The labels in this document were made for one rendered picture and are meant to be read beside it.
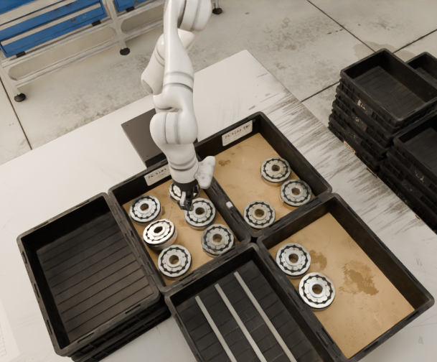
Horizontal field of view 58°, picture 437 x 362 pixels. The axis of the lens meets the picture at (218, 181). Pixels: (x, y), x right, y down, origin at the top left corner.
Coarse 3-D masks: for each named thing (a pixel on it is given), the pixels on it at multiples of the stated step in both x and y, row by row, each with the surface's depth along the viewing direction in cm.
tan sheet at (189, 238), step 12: (156, 192) 137; (168, 192) 136; (204, 192) 136; (168, 204) 134; (168, 216) 132; (180, 216) 131; (144, 228) 130; (180, 228) 129; (180, 240) 127; (192, 240) 127; (216, 240) 126; (156, 252) 125; (192, 252) 124; (204, 252) 124; (156, 264) 123; (192, 264) 122
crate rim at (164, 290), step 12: (156, 168) 131; (132, 180) 128; (108, 192) 126; (216, 192) 125; (120, 216) 121; (240, 228) 117; (144, 252) 115; (228, 252) 113; (204, 264) 111; (156, 276) 111; (192, 276) 110; (168, 288) 108
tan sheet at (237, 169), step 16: (240, 144) 146; (256, 144) 145; (224, 160) 142; (240, 160) 142; (256, 160) 141; (224, 176) 139; (240, 176) 138; (256, 176) 138; (240, 192) 135; (256, 192) 134; (272, 192) 134; (240, 208) 131
